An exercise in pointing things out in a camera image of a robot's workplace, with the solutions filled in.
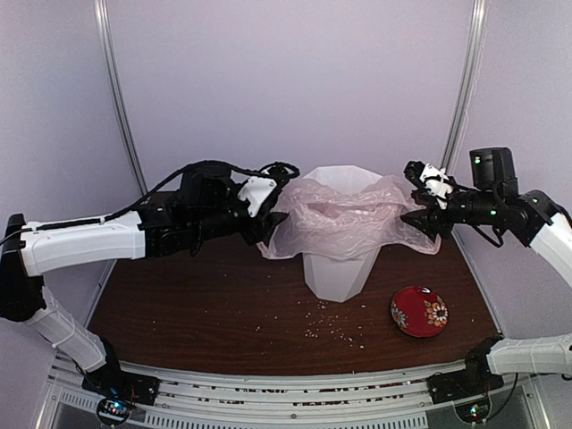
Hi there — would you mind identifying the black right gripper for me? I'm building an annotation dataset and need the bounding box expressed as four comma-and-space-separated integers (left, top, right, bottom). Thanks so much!
400, 185, 501, 239

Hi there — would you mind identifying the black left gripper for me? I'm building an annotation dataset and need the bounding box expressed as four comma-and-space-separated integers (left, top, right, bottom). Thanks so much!
192, 182, 290, 247

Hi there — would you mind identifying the translucent pink plastic bag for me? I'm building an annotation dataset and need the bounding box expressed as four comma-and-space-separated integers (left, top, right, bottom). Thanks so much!
257, 175, 441, 261

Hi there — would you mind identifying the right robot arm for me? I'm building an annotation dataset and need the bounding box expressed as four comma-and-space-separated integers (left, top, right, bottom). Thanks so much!
401, 147, 571, 403

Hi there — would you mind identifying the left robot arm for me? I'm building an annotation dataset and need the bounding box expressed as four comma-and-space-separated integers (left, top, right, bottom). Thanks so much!
1, 160, 299, 414

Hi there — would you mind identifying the white faceted trash bin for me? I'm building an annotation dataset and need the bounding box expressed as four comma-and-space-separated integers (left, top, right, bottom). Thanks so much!
303, 165, 382, 303

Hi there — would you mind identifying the red floral plate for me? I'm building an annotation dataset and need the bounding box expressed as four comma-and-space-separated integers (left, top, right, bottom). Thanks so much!
390, 286, 450, 339

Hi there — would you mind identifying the right base circuit board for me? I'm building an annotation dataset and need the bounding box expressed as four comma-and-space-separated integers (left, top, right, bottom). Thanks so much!
455, 398, 492, 424

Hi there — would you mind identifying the base circuit board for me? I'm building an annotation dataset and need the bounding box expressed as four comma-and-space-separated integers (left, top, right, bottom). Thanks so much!
96, 399, 135, 425
455, 398, 492, 424

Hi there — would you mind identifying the left base circuit board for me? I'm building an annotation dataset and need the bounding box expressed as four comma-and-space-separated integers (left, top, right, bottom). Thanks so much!
96, 399, 135, 425

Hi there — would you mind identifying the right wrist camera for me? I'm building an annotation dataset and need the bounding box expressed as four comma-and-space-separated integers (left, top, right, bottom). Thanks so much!
403, 161, 455, 210

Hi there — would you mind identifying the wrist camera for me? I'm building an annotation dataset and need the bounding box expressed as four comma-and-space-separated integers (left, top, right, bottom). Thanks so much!
403, 161, 455, 210
238, 162, 299, 218

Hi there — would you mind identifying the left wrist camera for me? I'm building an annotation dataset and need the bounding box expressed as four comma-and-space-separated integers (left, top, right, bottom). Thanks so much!
238, 162, 299, 218

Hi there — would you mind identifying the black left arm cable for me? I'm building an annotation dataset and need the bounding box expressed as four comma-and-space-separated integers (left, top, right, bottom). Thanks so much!
0, 159, 299, 245

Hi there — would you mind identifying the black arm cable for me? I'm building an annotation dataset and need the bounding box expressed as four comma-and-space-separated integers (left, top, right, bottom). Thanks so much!
473, 223, 506, 248
0, 159, 299, 245

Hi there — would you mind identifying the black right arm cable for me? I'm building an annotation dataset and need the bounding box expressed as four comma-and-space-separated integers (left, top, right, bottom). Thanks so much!
473, 223, 506, 248

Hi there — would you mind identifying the aluminium corner post right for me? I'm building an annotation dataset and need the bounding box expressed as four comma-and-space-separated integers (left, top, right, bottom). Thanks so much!
441, 0, 488, 172

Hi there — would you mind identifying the aluminium corner post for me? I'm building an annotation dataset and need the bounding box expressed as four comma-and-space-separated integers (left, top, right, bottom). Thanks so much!
441, 0, 488, 172
94, 0, 148, 195

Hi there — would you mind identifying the aluminium front rail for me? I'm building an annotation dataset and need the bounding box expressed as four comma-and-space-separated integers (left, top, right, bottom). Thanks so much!
46, 350, 537, 429

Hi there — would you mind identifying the aluminium corner post left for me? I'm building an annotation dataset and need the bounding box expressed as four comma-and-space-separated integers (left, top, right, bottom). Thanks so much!
94, 0, 148, 195

